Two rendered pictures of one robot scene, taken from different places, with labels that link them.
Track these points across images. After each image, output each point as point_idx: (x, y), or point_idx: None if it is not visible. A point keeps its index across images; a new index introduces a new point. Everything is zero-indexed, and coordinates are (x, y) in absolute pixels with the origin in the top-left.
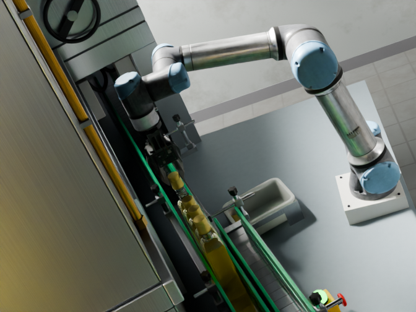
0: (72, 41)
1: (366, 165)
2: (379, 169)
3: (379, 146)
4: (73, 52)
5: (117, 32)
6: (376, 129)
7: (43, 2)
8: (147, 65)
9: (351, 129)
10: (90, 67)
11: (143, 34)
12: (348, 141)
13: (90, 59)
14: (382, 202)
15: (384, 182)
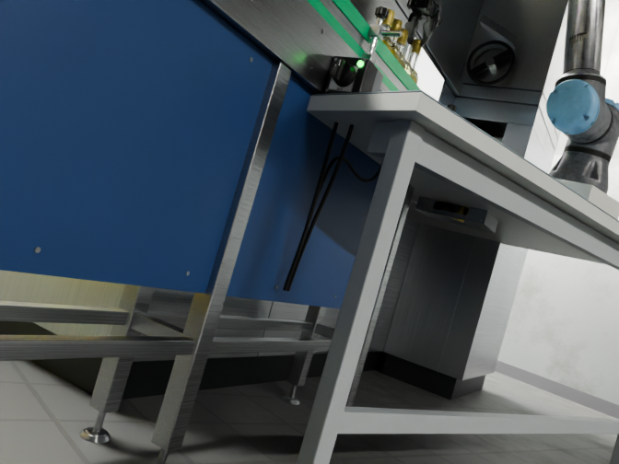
0: (475, 79)
1: (565, 78)
2: (573, 83)
3: (594, 72)
4: (471, 94)
5: (510, 100)
6: (616, 103)
7: (481, 48)
8: (512, 140)
9: (578, 31)
10: (473, 112)
11: (528, 114)
12: (566, 49)
13: (477, 107)
14: (564, 180)
15: (569, 107)
